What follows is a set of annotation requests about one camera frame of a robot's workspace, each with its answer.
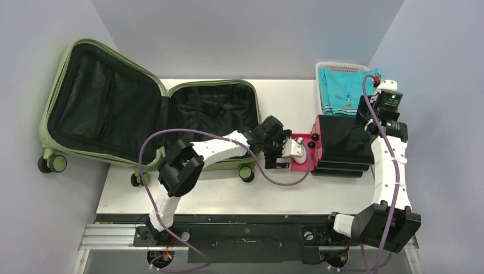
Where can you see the teal garment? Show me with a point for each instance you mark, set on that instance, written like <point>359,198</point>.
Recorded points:
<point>341,91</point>

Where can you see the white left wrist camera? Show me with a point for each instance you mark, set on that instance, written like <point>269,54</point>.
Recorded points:
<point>291,148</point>

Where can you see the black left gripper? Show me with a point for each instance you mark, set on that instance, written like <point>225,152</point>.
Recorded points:
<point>270,161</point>

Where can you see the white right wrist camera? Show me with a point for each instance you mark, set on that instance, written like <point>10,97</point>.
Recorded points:
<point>386,84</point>

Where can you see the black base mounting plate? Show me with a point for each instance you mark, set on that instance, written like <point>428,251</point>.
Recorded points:
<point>334,249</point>

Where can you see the white perforated plastic basket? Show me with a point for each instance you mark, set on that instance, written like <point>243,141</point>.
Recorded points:
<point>345,67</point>

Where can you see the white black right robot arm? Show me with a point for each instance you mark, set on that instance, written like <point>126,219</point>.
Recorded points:
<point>390,215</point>

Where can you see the black and pink storage organizer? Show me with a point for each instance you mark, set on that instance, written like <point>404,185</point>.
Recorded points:
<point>337,147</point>

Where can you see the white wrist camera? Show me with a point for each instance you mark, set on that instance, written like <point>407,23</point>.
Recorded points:
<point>291,148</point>
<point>386,84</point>

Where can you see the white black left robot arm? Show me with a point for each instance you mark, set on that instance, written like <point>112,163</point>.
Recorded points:
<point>180,168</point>

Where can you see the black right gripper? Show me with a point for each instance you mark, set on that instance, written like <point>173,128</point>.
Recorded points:
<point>357,133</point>

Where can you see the green hard-shell suitcase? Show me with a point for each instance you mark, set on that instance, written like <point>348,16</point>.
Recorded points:
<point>105,107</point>

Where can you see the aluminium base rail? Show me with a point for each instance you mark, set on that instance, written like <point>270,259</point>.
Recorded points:
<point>113,236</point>

